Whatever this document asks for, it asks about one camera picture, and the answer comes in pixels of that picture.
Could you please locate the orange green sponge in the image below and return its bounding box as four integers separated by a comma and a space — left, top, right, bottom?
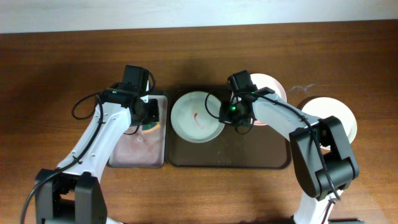
142, 122, 160, 134

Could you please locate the pink plate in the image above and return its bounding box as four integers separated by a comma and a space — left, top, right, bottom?
251, 73, 287, 126

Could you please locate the pale green plate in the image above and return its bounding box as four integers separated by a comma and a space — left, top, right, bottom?
170, 91, 224, 143

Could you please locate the white plate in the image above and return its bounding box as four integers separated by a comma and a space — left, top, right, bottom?
302, 97, 358, 144

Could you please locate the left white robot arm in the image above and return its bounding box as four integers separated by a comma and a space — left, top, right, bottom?
29, 99, 159, 223

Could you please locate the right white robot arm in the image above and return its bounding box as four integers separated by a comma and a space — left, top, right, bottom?
219, 90, 359, 223

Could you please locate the small metal tray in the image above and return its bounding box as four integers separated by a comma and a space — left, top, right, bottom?
107, 90, 169, 168

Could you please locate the large dark brown tray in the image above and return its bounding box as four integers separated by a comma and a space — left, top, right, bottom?
165, 83, 292, 170

